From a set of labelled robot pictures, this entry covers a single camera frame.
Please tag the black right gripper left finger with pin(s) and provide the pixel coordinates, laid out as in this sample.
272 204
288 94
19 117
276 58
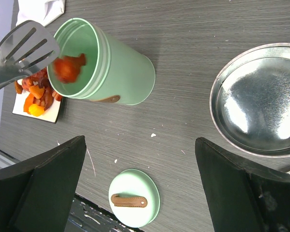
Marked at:
36 195

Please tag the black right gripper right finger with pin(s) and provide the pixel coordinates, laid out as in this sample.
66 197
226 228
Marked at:
242 195

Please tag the white square plate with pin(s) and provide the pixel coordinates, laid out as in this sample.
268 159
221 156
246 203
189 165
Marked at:
42 92

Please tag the red orange food piece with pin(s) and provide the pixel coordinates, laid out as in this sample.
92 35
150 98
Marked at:
68 68

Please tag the mint green tin canister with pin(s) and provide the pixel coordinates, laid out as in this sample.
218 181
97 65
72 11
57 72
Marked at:
113 73

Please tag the metal serving tongs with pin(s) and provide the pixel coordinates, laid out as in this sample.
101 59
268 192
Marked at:
25 50

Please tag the white cloth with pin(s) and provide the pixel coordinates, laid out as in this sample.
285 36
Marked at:
41 11

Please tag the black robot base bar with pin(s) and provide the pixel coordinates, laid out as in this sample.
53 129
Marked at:
86 216

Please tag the orange salmon sushi piece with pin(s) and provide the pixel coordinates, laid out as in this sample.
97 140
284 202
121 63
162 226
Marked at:
28 102

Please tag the round silver tin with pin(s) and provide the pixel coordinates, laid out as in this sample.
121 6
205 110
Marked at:
250 101

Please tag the mint green canister lid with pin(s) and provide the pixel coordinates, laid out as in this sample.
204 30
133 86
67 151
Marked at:
134 198

